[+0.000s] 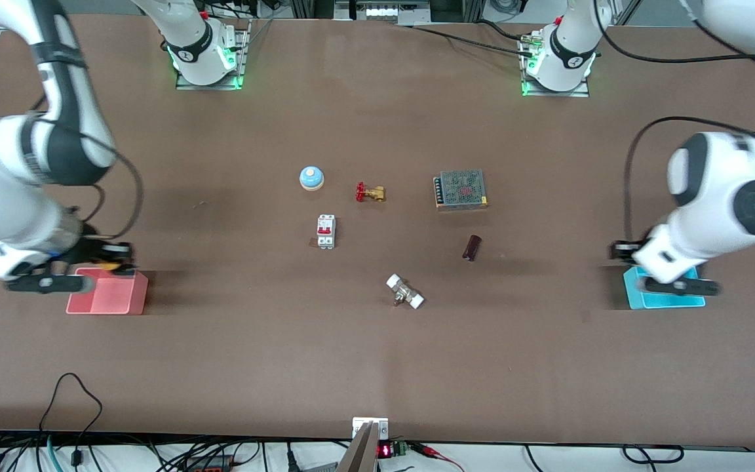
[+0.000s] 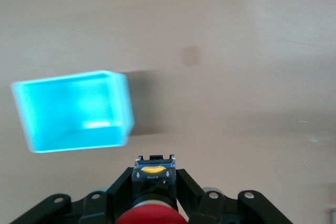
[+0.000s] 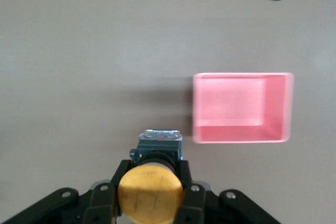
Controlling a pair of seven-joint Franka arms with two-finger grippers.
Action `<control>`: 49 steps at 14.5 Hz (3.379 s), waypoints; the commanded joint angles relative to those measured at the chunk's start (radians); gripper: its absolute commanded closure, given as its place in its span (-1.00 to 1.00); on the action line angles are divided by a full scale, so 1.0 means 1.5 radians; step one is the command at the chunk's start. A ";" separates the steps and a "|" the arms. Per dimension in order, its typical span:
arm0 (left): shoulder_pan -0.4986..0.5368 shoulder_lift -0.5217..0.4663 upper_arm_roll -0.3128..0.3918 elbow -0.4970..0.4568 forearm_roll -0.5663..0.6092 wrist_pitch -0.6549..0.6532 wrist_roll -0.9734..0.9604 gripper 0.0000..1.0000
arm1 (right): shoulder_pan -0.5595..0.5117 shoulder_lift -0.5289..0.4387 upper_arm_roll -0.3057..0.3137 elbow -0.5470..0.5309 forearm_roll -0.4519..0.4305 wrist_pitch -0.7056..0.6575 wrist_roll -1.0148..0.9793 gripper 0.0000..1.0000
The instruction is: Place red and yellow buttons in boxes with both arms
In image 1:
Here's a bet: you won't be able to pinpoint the metal mesh power supply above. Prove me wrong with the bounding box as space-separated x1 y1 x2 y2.
433 170 489 211

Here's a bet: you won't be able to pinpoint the thin black looped cable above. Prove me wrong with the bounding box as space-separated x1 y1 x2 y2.
38 372 104 467

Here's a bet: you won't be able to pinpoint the silver lit device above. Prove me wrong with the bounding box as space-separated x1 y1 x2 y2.
334 0 432 26

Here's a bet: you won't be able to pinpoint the cyan plastic box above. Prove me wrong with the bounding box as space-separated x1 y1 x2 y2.
623 265 707 310

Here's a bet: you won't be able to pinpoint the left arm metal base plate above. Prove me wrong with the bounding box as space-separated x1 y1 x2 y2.
520 31 592 98

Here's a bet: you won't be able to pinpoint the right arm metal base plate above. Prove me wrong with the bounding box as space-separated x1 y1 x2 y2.
175 18 252 91

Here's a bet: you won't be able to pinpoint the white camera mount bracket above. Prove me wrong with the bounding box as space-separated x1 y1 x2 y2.
352 417 390 441

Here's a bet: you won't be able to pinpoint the black orange power strip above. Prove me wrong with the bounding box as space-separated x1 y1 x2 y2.
183 454 235 472

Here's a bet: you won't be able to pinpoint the red clip lead cable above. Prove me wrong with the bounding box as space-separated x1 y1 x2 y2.
409 442 465 472

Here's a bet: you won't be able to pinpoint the metal fitting white caps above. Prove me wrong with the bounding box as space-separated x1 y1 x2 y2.
385 274 425 311

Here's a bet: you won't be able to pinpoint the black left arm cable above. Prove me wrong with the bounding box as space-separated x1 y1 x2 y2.
592 0 755 247

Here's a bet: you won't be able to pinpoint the white red circuit breaker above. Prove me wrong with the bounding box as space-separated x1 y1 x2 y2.
316 214 337 250

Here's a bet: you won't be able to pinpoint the black coiled cable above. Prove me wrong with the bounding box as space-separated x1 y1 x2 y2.
622 444 686 465

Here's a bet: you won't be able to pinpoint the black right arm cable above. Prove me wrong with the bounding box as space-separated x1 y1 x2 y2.
83 141 145 241

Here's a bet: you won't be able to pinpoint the pink plastic box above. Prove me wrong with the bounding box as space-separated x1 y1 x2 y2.
66 267 149 315

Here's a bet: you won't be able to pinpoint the black cable to arm base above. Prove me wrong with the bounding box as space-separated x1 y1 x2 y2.
409 20 535 56

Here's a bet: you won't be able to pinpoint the grey metal bar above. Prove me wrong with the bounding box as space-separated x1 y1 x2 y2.
336 422 380 472

